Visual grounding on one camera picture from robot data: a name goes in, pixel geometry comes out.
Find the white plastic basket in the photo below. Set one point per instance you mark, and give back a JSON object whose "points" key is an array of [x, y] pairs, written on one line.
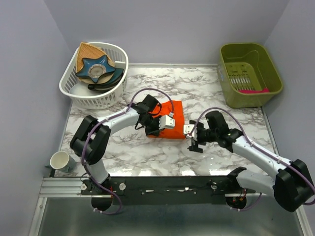
{"points": [[77, 89]]}

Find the blue star shaped dish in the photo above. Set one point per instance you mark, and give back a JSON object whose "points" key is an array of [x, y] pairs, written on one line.
{"points": [[97, 71]]}

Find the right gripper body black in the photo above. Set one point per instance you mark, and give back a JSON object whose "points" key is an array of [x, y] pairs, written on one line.
{"points": [[202, 138]]}

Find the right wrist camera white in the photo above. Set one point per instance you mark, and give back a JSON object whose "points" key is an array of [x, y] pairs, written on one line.
{"points": [[190, 131]]}

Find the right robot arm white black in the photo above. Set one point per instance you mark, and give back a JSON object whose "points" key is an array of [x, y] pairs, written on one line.
{"points": [[288, 182]]}

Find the dark stacked plates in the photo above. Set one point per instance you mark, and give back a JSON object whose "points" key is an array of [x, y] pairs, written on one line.
{"points": [[108, 85]]}

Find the orange t shirt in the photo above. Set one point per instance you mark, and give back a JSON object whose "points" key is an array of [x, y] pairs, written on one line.
{"points": [[175, 110]]}

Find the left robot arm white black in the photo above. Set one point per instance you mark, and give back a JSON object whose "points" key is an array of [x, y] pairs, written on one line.
{"points": [[91, 138]]}

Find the pink cloth in bin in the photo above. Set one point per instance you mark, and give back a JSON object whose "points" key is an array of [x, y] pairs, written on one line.
{"points": [[247, 91]]}

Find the white paper cup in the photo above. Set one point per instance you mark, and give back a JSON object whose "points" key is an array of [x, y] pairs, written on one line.
{"points": [[62, 161]]}

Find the aluminium rail frame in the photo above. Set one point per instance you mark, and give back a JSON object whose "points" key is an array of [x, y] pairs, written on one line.
{"points": [[63, 211]]}

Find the woven bamboo leaf tray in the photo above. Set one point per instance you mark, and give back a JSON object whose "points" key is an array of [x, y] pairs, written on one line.
{"points": [[86, 50]]}

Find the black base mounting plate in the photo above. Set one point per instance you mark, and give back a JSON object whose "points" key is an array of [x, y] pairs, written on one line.
{"points": [[131, 191]]}

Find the green plastic bin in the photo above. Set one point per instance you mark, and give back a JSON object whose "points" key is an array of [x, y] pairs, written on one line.
{"points": [[247, 66]]}

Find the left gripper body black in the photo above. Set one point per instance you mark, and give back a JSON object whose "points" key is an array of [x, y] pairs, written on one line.
{"points": [[153, 127]]}

